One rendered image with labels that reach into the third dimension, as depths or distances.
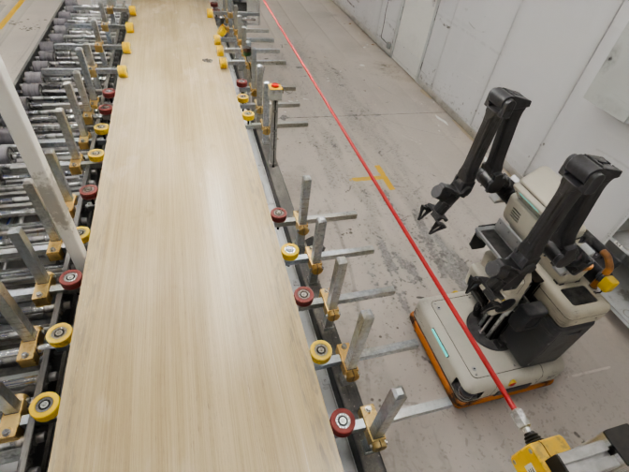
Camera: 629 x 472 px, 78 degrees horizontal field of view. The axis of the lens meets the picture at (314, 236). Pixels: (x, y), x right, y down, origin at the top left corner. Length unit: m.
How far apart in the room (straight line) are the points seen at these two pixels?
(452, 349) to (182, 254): 1.53
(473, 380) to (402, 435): 0.47
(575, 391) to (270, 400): 2.10
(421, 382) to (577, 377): 1.02
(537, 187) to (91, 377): 1.71
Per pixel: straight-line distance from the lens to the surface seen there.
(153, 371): 1.46
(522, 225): 1.85
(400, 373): 2.54
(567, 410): 2.91
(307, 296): 1.58
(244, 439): 1.33
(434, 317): 2.48
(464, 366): 2.36
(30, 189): 1.87
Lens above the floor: 2.16
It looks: 44 degrees down
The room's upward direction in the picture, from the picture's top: 8 degrees clockwise
